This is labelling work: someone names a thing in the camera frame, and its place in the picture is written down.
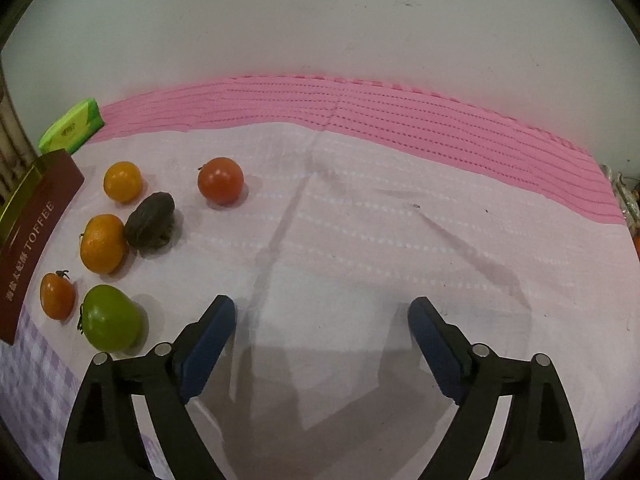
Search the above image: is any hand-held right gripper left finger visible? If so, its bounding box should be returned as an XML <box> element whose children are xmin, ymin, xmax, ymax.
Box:
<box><xmin>59</xmin><ymin>295</ymin><xmax>236</xmax><ymax>480</ymax></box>

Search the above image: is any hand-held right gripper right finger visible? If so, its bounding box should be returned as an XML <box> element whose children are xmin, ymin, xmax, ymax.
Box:
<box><xmin>407</xmin><ymin>296</ymin><xmax>585</xmax><ymax>480</ymax></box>

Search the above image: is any green tomato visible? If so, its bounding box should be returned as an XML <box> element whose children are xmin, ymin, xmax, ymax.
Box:
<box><xmin>77</xmin><ymin>284</ymin><xmax>143</xmax><ymax>352</ymax></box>

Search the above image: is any wrinkled dark brown fruit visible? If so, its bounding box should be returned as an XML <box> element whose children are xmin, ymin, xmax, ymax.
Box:
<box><xmin>124</xmin><ymin>191</ymin><xmax>176</xmax><ymax>249</ymax></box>

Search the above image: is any mandarin orange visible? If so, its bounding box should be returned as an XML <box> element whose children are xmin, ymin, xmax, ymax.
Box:
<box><xmin>103</xmin><ymin>161</ymin><xmax>143</xmax><ymax>204</ymax></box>
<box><xmin>80</xmin><ymin>214</ymin><xmax>127</xmax><ymax>275</ymax></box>

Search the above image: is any small orange-red tomato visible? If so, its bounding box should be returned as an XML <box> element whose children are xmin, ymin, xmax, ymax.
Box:
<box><xmin>40</xmin><ymin>270</ymin><xmax>77</xmax><ymax>321</ymax></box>

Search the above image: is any red tomato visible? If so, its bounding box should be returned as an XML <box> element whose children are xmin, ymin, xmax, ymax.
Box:
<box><xmin>197</xmin><ymin>157</ymin><xmax>245</xmax><ymax>206</ymax></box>

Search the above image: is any red and gold tin box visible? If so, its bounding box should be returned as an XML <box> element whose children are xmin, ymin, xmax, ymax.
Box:
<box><xmin>0</xmin><ymin>149</ymin><xmax>84</xmax><ymax>346</ymax></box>

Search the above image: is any pink and purple checked cloth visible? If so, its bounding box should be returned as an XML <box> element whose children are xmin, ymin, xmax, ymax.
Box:
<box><xmin>0</xmin><ymin>74</ymin><xmax>640</xmax><ymax>480</ymax></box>

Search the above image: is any clear plastic wrapper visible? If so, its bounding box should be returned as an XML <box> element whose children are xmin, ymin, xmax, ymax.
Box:
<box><xmin>601</xmin><ymin>164</ymin><xmax>640</xmax><ymax>233</ymax></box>

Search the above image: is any green tissue pack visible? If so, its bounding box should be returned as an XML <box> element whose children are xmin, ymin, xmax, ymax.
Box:
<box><xmin>38</xmin><ymin>98</ymin><xmax>105</xmax><ymax>156</ymax></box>

